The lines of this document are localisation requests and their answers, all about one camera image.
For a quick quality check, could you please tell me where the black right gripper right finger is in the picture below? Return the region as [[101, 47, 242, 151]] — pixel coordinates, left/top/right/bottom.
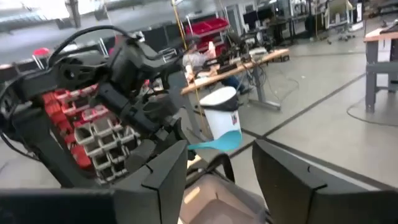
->
[[252, 139, 398, 224]]

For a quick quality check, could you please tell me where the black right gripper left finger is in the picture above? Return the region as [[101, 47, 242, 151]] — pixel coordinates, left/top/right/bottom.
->
[[113, 139, 189, 224]]

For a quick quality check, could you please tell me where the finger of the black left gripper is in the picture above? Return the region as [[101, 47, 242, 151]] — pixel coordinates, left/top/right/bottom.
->
[[124, 139, 156, 175], [167, 119, 195, 159]]

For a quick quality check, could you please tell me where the teal silicone spoon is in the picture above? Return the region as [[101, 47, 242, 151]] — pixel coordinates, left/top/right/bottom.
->
[[187, 129, 243, 152]]

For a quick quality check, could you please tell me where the red grey parts bin rack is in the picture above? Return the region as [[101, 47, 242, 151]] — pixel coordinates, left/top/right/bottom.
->
[[42, 83, 142, 184]]

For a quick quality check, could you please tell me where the white trash can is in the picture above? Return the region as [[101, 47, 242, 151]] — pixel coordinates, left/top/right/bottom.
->
[[198, 86, 243, 141]]

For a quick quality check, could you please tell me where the grey translucent plastic bin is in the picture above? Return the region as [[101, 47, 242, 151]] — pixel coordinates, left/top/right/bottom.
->
[[178, 172, 270, 224]]

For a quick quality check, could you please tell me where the person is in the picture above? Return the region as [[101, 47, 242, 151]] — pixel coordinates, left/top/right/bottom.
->
[[182, 36, 218, 83]]

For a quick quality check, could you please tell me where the red storage bins shelf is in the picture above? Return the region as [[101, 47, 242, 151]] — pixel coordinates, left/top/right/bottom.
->
[[185, 17, 231, 55]]

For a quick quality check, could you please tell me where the wooden workbench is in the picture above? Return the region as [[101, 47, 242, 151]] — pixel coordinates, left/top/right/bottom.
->
[[180, 48, 290, 111]]

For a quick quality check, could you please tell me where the red stool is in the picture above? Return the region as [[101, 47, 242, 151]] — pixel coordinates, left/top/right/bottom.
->
[[32, 47, 51, 70]]

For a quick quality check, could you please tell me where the grey metal workbench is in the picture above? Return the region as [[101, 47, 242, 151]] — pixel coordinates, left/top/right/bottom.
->
[[363, 18, 398, 113]]

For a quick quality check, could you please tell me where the black aluminium table frame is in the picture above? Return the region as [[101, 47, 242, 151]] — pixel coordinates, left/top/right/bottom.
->
[[186, 153, 236, 187]]

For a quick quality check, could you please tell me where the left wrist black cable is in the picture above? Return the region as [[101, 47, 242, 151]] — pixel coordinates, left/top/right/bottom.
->
[[47, 24, 137, 68]]

